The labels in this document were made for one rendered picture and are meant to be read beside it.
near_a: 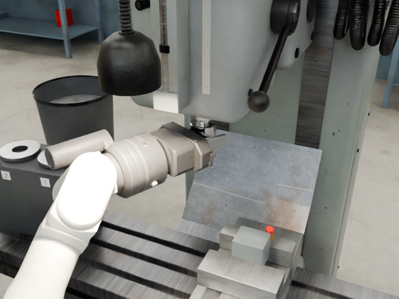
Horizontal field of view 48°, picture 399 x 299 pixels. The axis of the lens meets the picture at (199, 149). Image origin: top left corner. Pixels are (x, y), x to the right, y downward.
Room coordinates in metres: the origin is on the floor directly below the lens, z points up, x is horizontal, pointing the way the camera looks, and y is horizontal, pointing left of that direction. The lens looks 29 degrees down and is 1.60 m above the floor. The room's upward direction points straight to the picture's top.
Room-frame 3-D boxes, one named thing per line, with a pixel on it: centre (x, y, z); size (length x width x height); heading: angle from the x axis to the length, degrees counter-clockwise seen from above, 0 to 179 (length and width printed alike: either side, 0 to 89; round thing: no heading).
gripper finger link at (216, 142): (0.68, -0.03, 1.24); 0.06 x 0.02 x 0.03; 130
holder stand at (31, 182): (0.89, 0.36, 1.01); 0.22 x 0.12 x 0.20; 73
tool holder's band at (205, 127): (0.70, -0.01, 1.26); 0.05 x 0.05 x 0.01
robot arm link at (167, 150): (0.64, 0.06, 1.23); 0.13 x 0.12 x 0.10; 40
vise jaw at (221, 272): (0.61, -0.08, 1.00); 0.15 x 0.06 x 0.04; 66
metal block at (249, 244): (0.66, -0.10, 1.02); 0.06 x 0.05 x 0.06; 66
